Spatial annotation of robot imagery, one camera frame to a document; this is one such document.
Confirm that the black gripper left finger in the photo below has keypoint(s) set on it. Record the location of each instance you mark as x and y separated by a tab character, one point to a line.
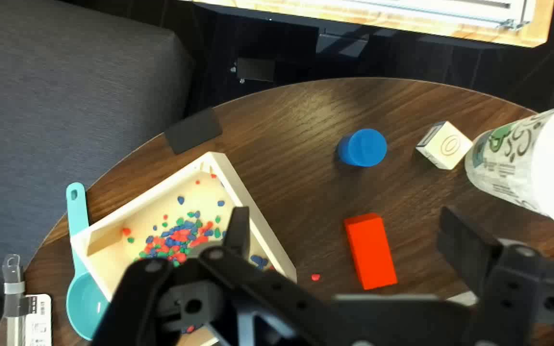
181	300

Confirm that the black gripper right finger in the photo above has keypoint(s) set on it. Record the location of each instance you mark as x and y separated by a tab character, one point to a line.
519	295

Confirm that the multicoloured beads pile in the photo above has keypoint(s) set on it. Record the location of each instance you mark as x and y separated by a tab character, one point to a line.
177	237

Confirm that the pale wooden tray box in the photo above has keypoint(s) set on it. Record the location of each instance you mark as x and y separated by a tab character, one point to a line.
115	250

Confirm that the teal plastic scoop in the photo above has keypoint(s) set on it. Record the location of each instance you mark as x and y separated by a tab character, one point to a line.
85	300

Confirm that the swirl print paper cup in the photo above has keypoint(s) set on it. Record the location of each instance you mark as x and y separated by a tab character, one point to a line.
539	166

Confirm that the loose red bead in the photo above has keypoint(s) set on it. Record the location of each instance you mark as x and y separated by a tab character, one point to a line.
315	277

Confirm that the orange block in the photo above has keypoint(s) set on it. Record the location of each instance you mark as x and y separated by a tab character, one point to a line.
371	250

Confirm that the round dark wood table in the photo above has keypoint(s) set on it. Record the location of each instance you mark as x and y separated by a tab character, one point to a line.
302	199

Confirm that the white spiral print cube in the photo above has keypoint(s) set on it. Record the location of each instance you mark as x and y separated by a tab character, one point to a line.
444	147

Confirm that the black tape patch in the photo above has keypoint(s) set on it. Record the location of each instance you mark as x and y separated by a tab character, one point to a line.
192	131

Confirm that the wood framed board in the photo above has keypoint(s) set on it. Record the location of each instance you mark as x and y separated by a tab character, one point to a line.
533	35

